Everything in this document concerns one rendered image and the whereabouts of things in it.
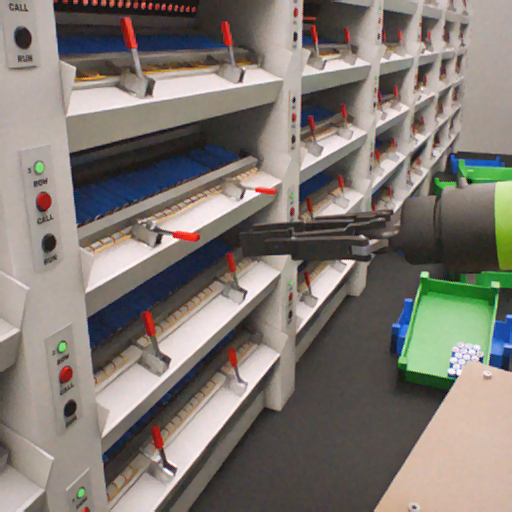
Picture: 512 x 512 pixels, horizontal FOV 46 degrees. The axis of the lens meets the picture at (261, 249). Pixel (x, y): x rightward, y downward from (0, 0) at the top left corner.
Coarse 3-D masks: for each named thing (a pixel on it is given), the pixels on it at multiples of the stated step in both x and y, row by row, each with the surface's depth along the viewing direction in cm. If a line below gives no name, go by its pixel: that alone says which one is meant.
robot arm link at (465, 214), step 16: (448, 192) 62; (464, 192) 61; (480, 192) 60; (448, 208) 61; (464, 208) 60; (480, 208) 59; (448, 224) 60; (464, 224) 60; (480, 224) 59; (448, 240) 61; (464, 240) 60; (480, 240) 59; (448, 256) 61; (464, 256) 61; (480, 256) 60; (496, 256) 59; (464, 272) 64; (480, 272) 63
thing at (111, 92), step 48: (96, 0) 86; (144, 0) 96; (192, 0) 109; (96, 48) 78; (144, 48) 87; (192, 48) 99; (240, 48) 111; (96, 96) 69; (144, 96) 73; (192, 96) 83; (240, 96) 98; (96, 144) 68
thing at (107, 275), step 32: (192, 128) 117; (224, 128) 120; (288, 160) 117; (160, 224) 86; (192, 224) 90; (224, 224) 100; (96, 256) 74; (128, 256) 76; (160, 256) 81; (96, 288) 69; (128, 288) 77
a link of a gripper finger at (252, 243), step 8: (248, 232) 73; (256, 232) 72; (264, 232) 72; (272, 232) 71; (280, 232) 71; (240, 240) 73; (248, 240) 73; (256, 240) 73; (248, 248) 73; (256, 248) 73; (264, 248) 72
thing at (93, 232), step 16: (240, 160) 113; (256, 160) 117; (208, 176) 101; (224, 176) 105; (176, 192) 92; (192, 192) 96; (128, 208) 82; (144, 208) 84; (160, 208) 88; (96, 224) 76; (112, 224) 77; (128, 224) 81; (80, 240) 72; (96, 240) 75
